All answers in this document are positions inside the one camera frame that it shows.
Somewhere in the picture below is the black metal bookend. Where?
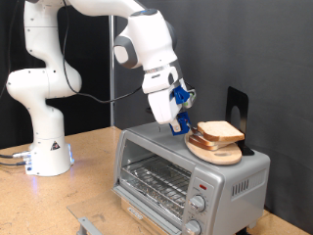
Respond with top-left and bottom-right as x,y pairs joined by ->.
224,85 -> 255,157

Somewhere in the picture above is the black camera cable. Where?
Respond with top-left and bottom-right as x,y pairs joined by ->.
62,0 -> 145,104

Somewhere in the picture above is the black spatula with blue block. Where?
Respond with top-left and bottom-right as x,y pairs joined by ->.
145,107 -> 201,137

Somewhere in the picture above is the wire oven rack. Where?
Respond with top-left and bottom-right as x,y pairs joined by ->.
120,155 -> 193,218

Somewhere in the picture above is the round wooden cutting board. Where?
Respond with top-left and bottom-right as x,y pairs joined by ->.
184,131 -> 243,166

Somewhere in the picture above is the black base cable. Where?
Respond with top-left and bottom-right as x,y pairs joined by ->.
0,160 -> 30,166
0,150 -> 32,160

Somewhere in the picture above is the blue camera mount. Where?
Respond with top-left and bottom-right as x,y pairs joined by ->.
171,85 -> 191,106

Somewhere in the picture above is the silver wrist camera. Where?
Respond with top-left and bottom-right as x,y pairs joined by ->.
184,89 -> 198,110

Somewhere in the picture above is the silver toaster oven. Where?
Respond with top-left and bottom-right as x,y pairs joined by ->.
112,117 -> 272,235
115,0 -> 313,234

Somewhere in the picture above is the silver oven knob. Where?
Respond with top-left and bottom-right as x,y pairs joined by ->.
183,219 -> 202,235
189,195 -> 206,213

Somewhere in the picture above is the vertical metal pole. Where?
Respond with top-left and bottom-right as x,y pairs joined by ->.
109,14 -> 116,127

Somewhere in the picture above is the black backdrop curtain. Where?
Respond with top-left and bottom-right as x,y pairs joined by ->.
0,0 -> 112,151

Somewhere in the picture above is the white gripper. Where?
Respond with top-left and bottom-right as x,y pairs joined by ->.
147,88 -> 184,133

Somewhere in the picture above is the glass oven door with handle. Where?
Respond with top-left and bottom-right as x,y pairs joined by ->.
67,186 -> 184,235

